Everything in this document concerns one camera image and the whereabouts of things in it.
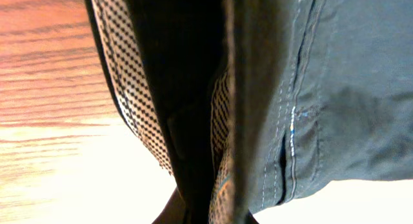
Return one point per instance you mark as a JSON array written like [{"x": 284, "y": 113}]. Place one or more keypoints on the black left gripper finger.
[{"x": 174, "y": 211}]

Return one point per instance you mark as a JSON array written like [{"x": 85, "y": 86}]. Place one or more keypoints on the black shorts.
[{"x": 250, "y": 104}]

